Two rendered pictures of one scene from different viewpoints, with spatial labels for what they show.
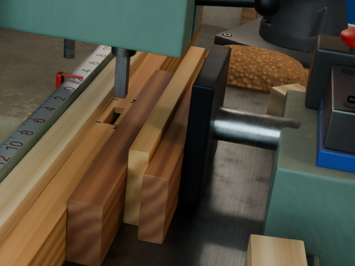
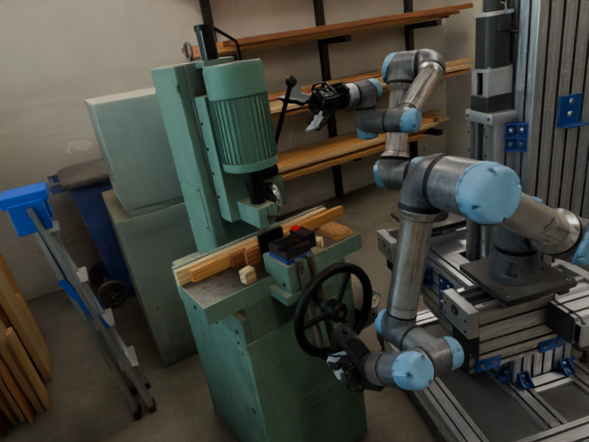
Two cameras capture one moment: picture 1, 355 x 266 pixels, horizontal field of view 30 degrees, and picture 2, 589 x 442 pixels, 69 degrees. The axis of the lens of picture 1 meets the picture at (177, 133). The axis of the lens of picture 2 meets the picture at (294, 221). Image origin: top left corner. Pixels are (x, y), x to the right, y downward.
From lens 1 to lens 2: 1.14 m
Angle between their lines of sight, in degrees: 44
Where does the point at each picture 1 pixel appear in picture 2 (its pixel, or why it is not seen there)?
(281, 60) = (337, 228)
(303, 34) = not seen: hidden behind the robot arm
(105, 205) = (232, 256)
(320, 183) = (267, 259)
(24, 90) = not seen: hidden behind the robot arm
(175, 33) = (259, 224)
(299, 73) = (340, 232)
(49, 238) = (221, 260)
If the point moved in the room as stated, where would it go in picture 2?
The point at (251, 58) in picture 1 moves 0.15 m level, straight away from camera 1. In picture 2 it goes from (329, 227) to (358, 212)
